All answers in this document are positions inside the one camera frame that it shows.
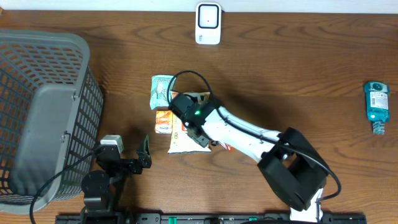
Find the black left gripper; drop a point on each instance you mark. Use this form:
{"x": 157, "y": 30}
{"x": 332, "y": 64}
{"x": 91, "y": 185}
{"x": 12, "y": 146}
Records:
{"x": 143, "y": 155}

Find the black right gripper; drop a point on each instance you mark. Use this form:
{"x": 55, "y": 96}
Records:
{"x": 200, "y": 141}

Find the small orange candy box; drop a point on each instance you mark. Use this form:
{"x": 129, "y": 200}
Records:
{"x": 163, "y": 122}

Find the orange Toppo snack box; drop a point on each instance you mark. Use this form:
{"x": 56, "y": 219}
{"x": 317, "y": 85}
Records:
{"x": 226, "y": 146}

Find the teal snack packet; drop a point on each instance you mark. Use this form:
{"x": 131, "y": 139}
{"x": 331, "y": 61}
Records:
{"x": 158, "y": 91}

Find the blue mouthwash bottle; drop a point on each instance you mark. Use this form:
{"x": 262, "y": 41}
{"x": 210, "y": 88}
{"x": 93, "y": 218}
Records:
{"x": 377, "y": 105}

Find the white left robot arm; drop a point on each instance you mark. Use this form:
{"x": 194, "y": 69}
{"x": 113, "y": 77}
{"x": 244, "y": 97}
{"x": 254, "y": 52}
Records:
{"x": 102, "y": 188}

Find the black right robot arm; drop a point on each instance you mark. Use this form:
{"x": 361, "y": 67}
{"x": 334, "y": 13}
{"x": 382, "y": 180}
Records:
{"x": 291, "y": 166}

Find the grey plastic shopping basket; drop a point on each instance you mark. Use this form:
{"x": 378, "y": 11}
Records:
{"x": 51, "y": 107}

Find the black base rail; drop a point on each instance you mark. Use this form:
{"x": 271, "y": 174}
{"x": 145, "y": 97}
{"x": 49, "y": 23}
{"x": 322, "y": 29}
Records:
{"x": 155, "y": 218}

